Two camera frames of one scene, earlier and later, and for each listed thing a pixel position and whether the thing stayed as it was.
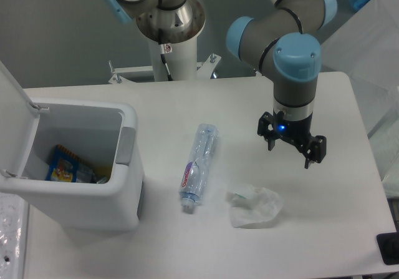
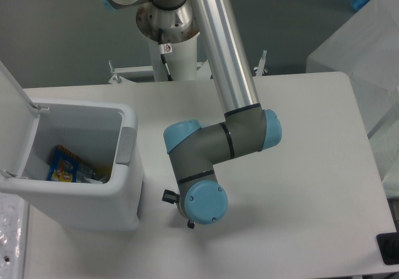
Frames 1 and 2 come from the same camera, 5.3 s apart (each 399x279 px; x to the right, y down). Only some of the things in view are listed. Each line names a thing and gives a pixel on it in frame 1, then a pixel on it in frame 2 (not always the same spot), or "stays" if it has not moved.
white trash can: (106, 136) stays
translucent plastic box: (366, 47) stays
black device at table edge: (388, 246) stays
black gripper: (273, 126) -> (174, 198)
